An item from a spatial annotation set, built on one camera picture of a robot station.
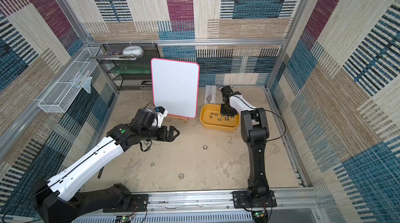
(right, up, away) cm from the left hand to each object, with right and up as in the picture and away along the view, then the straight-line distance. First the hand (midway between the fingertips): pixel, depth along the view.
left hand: (172, 131), depth 75 cm
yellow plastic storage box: (+20, +3, +28) cm, 34 cm away
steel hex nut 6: (+27, +6, +27) cm, 39 cm away
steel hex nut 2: (+25, +2, +27) cm, 37 cm away
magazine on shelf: (-36, +41, +17) cm, 57 cm away
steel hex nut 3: (+34, +4, +27) cm, 44 cm away
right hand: (+31, +8, +29) cm, 43 cm away
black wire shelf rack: (-35, +39, +32) cm, 62 cm away
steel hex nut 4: (+23, +6, +30) cm, 38 cm away
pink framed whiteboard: (-1, +23, +15) cm, 27 cm away
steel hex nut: (+30, +3, +27) cm, 40 cm away
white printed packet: (+20, +18, +40) cm, 48 cm away
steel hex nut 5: (+20, +4, +29) cm, 35 cm away
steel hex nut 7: (+16, -12, +16) cm, 26 cm away
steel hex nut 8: (+4, -24, +6) cm, 25 cm away
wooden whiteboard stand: (+4, +2, +24) cm, 24 cm away
